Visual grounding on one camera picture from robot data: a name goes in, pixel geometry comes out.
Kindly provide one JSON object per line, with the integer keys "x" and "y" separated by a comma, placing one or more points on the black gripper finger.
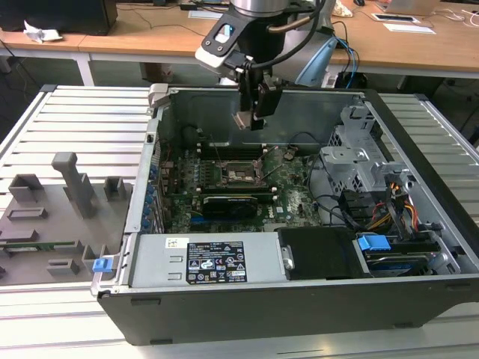
{"x": 267, "y": 102}
{"x": 249, "y": 91}

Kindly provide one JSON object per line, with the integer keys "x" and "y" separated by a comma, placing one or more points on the silver CPU plate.
{"x": 242, "y": 120}

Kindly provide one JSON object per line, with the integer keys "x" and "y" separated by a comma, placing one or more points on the black RAM slot bank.
{"x": 232, "y": 191}
{"x": 239, "y": 151}

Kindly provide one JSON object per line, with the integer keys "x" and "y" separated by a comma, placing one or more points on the CPU socket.
{"x": 235, "y": 175}

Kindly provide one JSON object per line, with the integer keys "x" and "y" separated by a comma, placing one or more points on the pale blue teach pendant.
{"x": 318, "y": 63}

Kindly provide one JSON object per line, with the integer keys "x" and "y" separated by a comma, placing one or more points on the pale blue paper sheet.
{"x": 206, "y": 14}

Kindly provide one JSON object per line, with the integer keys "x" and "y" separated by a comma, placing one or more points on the beige crumpled object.
{"x": 342, "y": 9}

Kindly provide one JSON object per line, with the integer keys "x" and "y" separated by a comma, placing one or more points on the brown cardboard box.
{"x": 157, "y": 71}

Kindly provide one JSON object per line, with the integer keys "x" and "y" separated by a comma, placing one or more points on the silver metal drive cage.
{"x": 344, "y": 161}

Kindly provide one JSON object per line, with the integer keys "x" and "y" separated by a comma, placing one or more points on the green motherboard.
{"x": 295, "y": 202}

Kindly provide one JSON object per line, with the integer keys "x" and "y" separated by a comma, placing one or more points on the black graphics card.
{"x": 230, "y": 207}

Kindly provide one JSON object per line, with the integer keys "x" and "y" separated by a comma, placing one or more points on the long wooden desk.
{"x": 393, "y": 48}

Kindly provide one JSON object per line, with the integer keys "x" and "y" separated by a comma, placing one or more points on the flat white tablet device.
{"x": 393, "y": 17}

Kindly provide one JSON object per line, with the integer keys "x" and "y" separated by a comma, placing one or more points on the white paper sheet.
{"x": 409, "y": 28}

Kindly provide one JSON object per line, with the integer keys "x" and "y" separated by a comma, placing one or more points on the silver laptop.
{"x": 408, "y": 5}

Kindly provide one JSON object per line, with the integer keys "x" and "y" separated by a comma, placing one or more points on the black plastic shroud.
{"x": 318, "y": 254}

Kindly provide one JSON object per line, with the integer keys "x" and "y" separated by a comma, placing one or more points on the black power supply label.
{"x": 217, "y": 261}

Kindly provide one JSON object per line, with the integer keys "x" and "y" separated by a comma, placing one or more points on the hard disk in blue carrier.
{"x": 374, "y": 247}

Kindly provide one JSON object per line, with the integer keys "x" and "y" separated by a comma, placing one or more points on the grey power supply unit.
{"x": 157, "y": 261}

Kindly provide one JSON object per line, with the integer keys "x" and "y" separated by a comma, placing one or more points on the black box on desk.
{"x": 56, "y": 15}

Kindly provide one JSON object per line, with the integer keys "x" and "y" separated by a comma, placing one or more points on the black open PC case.
{"x": 262, "y": 314}

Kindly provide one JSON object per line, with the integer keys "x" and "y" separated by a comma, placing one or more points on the crumpled white paper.
{"x": 41, "y": 34}

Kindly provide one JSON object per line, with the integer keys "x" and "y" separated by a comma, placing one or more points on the blue plastic case clip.
{"x": 102, "y": 265}

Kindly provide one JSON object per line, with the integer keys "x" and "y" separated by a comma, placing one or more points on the short wooden desk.
{"x": 22, "y": 43}

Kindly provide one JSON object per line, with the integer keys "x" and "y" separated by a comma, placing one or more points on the grey parts rack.
{"x": 48, "y": 239}

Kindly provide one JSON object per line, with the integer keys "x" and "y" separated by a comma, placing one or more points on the green RAM stick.
{"x": 48, "y": 245}

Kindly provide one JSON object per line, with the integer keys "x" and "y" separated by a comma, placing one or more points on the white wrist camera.
{"x": 213, "y": 56}

